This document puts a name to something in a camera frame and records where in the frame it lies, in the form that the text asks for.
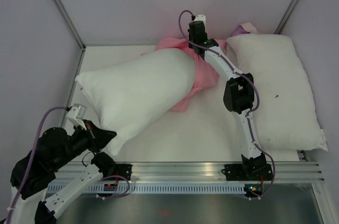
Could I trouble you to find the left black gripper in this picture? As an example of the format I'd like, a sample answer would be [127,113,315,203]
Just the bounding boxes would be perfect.
[52,119,117,170]

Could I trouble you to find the pink pillowcase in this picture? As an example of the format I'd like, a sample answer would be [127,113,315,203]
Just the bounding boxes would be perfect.
[137,37,219,114]

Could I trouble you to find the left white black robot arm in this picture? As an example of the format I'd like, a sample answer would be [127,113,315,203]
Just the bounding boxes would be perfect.
[3,120,117,223]

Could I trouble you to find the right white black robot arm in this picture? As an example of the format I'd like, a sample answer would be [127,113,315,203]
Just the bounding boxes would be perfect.
[188,20,266,180]

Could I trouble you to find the pink purple cloth behind pillow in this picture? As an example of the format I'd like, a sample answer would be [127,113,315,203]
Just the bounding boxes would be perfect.
[232,22,258,37]

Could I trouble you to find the large white bare pillow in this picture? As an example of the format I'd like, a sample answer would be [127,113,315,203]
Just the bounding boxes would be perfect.
[227,34,328,150]

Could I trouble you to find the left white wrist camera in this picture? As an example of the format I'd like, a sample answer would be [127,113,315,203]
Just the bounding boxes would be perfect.
[66,104,87,130]

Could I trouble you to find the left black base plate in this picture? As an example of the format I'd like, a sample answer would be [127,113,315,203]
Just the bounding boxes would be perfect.
[113,164,133,180]

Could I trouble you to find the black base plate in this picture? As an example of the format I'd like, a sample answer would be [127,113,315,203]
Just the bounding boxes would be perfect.
[221,164,273,182]
[113,164,133,180]

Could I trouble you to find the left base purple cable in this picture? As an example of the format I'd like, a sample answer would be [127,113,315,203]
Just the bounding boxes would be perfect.
[79,175,131,201]

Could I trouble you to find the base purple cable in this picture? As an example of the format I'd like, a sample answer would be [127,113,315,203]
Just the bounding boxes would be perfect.
[79,175,131,201]
[246,146,276,201]

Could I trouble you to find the white slotted cable duct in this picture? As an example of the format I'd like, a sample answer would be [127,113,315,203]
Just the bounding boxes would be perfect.
[47,184,249,194]

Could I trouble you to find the right aluminium corner post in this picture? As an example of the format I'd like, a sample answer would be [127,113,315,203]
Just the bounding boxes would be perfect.
[274,0,318,33]

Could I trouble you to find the aluminium corner post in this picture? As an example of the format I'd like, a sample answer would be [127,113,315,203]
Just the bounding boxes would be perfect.
[52,0,86,51]
[274,0,318,33]

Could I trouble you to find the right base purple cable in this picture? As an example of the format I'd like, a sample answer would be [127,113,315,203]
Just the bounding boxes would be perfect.
[246,146,276,201]

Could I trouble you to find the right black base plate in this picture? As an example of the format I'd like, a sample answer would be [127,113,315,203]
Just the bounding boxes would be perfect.
[221,164,273,182]

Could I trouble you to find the left aluminium corner post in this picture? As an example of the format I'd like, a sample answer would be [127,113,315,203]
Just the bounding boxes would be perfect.
[52,0,86,51]

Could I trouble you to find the aluminium mounting rail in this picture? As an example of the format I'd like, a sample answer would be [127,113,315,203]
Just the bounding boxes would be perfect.
[131,162,324,183]

